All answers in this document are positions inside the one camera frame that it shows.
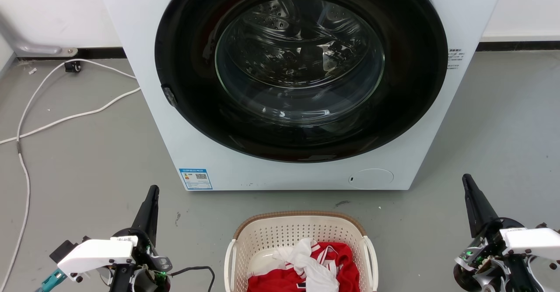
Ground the white crumpled garment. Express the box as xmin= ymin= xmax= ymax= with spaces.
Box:
xmin=272 ymin=238 xmax=340 ymax=292

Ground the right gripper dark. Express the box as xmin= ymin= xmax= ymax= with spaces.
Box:
xmin=454 ymin=174 xmax=525 ymax=292

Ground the red sports jersey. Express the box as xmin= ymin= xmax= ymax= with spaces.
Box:
xmin=247 ymin=241 xmax=361 ymax=292

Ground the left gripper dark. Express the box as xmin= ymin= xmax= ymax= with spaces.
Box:
xmin=112 ymin=185 xmax=172 ymax=292

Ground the black skirting board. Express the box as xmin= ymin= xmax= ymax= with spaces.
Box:
xmin=17 ymin=47 xmax=127 ymax=60
xmin=476 ymin=41 xmax=560 ymax=52

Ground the cream plastic laundry basket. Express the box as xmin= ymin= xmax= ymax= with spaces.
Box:
xmin=224 ymin=211 xmax=379 ymax=292

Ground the white front-load washing machine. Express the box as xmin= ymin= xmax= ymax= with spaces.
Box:
xmin=94 ymin=0 xmax=510 ymax=192

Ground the teal cable connector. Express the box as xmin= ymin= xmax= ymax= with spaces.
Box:
xmin=36 ymin=269 xmax=67 ymax=292

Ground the grey drain pipe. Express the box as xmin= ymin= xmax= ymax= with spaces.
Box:
xmin=0 ymin=12 xmax=78 ymax=58

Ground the blue energy label sticker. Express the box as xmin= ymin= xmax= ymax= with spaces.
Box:
xmin=178 ymin=168 xmax=214 ymax=191

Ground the long white power cable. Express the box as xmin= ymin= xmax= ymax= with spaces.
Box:
xmin=0 ymin=59 xmax=137 ymax=284

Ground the black round washer door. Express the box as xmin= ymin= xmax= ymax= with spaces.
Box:
xmin=154 ymin=0 xmax=449 ymax=163

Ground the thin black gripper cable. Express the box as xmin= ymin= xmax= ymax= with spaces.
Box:
xmin=168 ymin=266 xmax=216 ymax=292

